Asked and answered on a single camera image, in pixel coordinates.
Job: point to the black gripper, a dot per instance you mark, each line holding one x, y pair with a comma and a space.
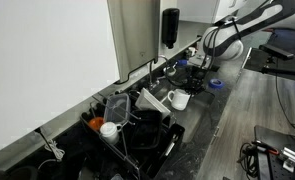
195, 80

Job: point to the white ceramic mug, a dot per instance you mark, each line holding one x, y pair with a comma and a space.
178, 98

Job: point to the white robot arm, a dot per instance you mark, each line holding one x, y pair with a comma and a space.
224, 41

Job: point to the white lidded cup in rack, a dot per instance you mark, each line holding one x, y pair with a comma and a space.
110, 132

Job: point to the orange cup in rack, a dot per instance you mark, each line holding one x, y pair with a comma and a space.
96, 123

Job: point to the blue tape roll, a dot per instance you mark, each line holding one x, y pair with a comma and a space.
216, 84

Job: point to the white bowl on counter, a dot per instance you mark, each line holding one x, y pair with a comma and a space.
170, 71

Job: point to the chrome gooseneck faucet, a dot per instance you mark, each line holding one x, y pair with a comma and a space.
155, 72

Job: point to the white square plate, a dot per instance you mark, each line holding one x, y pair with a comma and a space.
147, 101

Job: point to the black soap dispenser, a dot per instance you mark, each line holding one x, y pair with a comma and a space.
170, 21

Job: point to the black tray in rack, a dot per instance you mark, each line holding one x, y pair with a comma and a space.
147, 129

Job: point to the steel paper towel dispenser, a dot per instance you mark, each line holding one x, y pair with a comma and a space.
135, 27

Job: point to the black dish drying rack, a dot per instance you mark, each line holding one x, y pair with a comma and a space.
145, 164

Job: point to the clear plastic food container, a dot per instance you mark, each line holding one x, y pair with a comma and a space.
117, 108

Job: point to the black equipment table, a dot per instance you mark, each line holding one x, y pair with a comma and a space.
270, 156

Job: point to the black camera on stand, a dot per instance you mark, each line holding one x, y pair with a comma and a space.
276, 53

